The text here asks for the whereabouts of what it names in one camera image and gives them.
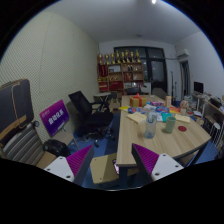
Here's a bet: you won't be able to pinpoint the purple sign board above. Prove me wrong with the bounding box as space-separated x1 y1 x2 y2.
39 99 70 138

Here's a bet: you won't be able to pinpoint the wooden chair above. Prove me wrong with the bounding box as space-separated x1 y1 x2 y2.
89 153 139 185

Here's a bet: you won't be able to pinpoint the clear plastic water bottle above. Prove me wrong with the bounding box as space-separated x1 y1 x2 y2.
144 108 158 140

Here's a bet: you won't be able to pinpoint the cluttered side desk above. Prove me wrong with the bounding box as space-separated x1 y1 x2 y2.
191 93 224 134

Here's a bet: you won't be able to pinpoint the teal book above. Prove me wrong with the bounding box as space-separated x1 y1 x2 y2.
161 112 173 123

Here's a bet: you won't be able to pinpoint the pale green cup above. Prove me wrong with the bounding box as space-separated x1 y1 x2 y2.
165 116 177 134

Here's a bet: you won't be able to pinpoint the black office chair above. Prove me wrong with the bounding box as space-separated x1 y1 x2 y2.
68 90 116 141

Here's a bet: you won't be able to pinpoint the small round table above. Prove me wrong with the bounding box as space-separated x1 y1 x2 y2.
93 92 112 104

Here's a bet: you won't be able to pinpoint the pink flowers in white pot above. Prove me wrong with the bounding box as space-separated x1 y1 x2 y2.
179 99 190 116

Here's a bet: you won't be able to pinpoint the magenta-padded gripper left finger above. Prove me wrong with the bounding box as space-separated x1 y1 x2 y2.
43 144 96 187

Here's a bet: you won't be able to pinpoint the black-framed glass door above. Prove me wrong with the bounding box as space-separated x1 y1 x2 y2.
113 46 168 98

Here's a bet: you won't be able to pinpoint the grey striped chair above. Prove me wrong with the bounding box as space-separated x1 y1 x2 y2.
0 121 46 166

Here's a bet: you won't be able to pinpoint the cream book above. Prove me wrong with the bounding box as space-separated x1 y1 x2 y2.
126 112 148 125

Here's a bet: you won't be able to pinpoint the white air conditioner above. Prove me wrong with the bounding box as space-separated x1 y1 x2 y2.
175 48 190 58

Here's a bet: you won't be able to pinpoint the black bag with tan trim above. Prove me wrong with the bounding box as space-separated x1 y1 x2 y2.
0 78 35 134

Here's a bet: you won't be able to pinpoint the yellow book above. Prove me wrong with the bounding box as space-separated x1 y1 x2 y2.
175 114 191 124

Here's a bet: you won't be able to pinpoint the yellow gift box red ribbon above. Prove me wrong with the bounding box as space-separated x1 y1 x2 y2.
129 93 148 108

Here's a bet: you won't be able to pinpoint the white round stool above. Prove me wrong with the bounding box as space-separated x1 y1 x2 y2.
209 122 223 148

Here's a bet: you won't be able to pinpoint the black backpack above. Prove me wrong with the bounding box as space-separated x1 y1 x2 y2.
42 138 71 158

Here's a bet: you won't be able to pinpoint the wooden shelf unit with trophies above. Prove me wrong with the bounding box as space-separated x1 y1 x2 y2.
96 49 145 94

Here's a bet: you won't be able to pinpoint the black computer monitor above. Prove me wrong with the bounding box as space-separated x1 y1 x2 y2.
193 81 204 94

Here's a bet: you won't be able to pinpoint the orange upright box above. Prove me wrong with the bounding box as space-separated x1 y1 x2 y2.
164 95 173 108

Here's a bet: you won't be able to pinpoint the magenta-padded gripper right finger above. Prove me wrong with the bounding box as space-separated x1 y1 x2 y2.
131 143 185 186

